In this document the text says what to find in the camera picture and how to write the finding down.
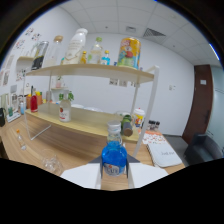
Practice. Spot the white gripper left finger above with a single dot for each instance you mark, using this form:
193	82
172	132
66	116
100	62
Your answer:
81	175

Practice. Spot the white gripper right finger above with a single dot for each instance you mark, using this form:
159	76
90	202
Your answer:
146	173

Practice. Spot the blue liquid bottle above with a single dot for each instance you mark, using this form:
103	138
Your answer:
114	158

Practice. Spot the white milk bottle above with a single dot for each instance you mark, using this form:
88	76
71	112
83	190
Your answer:
75	46

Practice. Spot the blue and white cup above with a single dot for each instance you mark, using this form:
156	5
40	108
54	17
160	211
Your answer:
22	108

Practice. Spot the green cup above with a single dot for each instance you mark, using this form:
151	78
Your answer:
10	112

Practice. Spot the white notebook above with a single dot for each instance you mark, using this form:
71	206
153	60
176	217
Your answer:
165	155

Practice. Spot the clear glass with ice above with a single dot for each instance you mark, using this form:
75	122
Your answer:
52	163

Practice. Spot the small green bottle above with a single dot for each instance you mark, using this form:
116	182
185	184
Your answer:
127	126

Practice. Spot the two-tier wooden shelf rack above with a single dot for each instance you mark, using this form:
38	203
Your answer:
90	121

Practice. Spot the black chair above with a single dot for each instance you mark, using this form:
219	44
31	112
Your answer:
203	150

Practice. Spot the clear bottle with red label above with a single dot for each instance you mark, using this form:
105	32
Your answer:
65	111

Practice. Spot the green potted plant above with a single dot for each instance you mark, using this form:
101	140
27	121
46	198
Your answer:
70	96

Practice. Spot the red liquid bottle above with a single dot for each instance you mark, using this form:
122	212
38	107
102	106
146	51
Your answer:
34	103

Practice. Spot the brown door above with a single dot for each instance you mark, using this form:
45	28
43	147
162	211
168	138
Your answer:
200	103

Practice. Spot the black kettle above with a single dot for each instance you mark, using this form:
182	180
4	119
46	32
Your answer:
2	117

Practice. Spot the small yellow bottle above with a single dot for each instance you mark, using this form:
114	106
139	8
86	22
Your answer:
83	58

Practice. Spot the yellow snack bag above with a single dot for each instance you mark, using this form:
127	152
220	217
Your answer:
129	53

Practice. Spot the clear bottle with green cap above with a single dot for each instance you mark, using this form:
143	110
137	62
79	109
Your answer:
95	51

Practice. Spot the black and yellow bag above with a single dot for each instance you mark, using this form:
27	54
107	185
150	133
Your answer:
39	56

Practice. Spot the wooden wall shelf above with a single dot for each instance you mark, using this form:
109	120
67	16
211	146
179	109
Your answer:
26	58

